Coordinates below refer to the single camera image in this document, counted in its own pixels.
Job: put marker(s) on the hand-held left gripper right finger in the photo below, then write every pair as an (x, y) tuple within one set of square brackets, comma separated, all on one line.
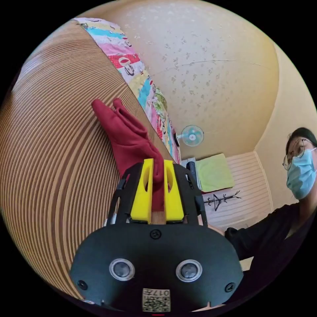
[(174, 203)]

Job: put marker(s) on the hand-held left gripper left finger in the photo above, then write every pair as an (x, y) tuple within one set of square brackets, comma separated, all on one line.
[(141, 198)]

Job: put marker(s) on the red long sleeve shirt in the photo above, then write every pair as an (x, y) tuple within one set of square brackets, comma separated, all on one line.
[(131, 141)]

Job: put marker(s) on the green cloth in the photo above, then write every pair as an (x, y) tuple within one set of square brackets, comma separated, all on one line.
[(214, 172)]

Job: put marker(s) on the bed with woven mat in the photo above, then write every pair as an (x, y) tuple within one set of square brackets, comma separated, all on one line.
[(54, 153)]

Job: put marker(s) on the person's body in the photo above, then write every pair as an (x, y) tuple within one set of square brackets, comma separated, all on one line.
[(284, 223)]

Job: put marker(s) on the white wall fan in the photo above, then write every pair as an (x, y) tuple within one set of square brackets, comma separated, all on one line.
[(191, 135)]

